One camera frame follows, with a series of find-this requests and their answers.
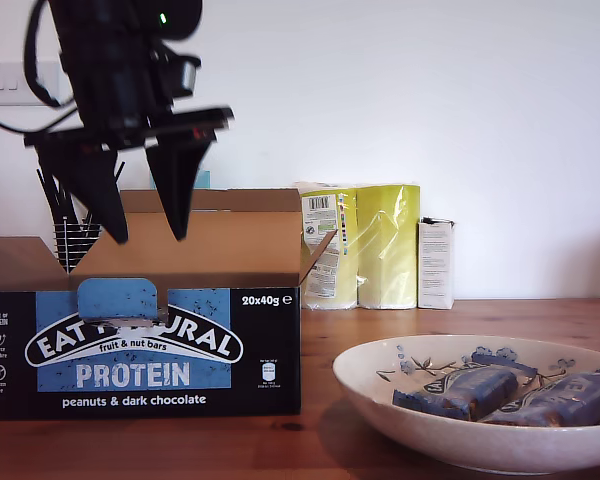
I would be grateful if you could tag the blue snackbar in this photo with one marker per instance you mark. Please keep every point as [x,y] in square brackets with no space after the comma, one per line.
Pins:
[475,387]
[570,395]

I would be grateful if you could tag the small white printed carton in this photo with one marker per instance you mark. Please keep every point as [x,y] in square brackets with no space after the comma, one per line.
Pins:
[435,267]

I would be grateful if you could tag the teal tissue box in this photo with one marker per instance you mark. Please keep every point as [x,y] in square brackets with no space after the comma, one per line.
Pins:
[203,181]

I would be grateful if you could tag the white wall light switch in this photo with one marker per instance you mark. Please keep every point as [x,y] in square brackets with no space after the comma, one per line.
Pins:
[5,95]

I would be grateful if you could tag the white floral ceramic plate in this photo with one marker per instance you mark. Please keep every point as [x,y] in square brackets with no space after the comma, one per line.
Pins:
[405,435]

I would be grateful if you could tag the black blue snackbar carton box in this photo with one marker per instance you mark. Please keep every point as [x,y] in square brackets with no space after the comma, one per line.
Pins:
[265,357]

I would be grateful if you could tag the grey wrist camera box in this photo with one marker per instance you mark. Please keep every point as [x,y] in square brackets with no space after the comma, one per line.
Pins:
[187,75]

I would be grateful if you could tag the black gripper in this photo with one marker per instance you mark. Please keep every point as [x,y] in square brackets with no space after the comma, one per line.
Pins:
[115,95]

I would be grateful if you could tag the yellow paper towel pack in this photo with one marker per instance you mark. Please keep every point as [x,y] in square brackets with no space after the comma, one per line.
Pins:
[380,250]

